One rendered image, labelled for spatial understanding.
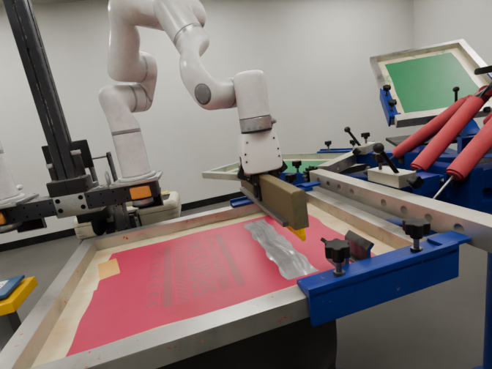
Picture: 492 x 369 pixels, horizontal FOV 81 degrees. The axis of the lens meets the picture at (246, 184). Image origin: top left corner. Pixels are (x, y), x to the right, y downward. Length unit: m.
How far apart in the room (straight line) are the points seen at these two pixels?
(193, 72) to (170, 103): 3.79
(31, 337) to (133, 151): 0.60
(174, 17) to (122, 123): 0.39
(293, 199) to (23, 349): 0.50
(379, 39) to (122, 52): 5.20
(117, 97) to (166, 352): 0.76
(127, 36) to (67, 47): 3.78
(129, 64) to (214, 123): 3.59
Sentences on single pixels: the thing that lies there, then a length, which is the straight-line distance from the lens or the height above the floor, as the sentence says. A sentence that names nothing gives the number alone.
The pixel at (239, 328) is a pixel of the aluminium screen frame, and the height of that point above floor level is 0.97.
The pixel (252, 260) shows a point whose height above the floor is 0.95.
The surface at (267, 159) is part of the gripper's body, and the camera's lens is 0.70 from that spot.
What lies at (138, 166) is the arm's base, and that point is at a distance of 1.04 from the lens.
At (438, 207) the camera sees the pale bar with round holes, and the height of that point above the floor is 1.04.
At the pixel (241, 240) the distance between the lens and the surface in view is 0.82.
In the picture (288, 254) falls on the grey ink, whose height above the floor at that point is 0.96.
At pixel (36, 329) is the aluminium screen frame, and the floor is 0.99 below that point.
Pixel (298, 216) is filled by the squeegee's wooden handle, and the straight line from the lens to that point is 0.55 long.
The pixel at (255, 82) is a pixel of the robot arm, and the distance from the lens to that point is 0.68.
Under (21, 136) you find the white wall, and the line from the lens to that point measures 4.84.
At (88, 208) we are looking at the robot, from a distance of 1.11.
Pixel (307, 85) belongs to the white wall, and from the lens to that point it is 5.04.
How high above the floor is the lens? 1.29
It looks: 13 degrees down
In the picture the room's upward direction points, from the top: 9 degrees counter-clockwise
